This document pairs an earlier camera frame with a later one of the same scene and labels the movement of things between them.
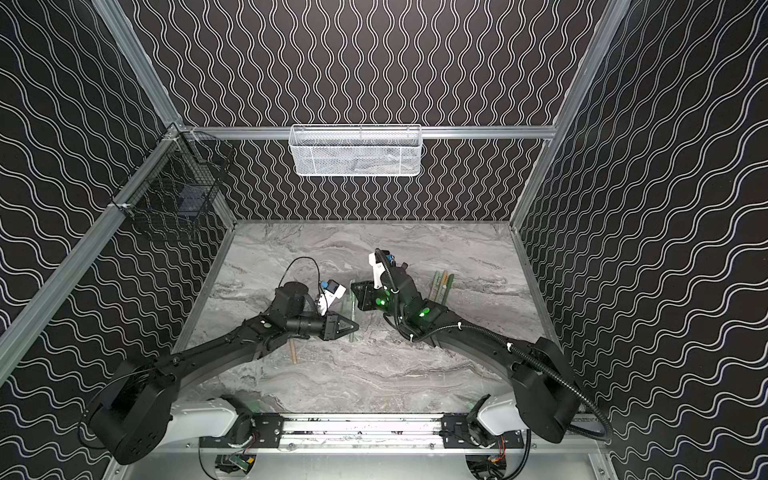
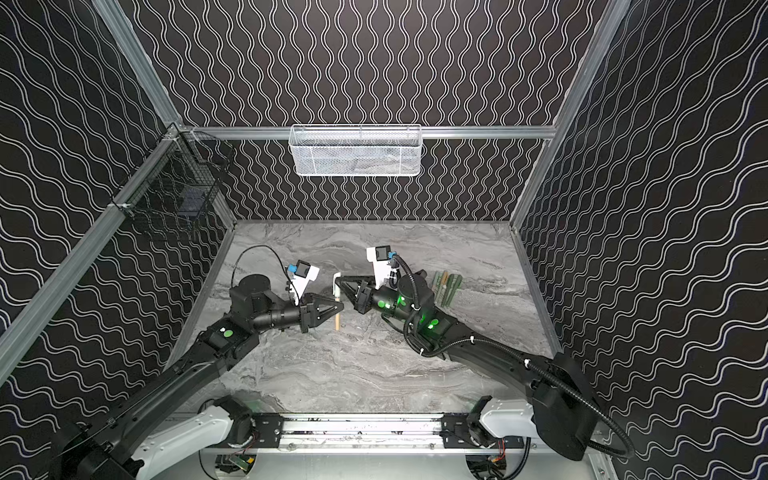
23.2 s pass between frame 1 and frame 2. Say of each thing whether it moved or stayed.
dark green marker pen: moved
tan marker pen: moved
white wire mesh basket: stayed
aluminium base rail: stayed
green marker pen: stayed
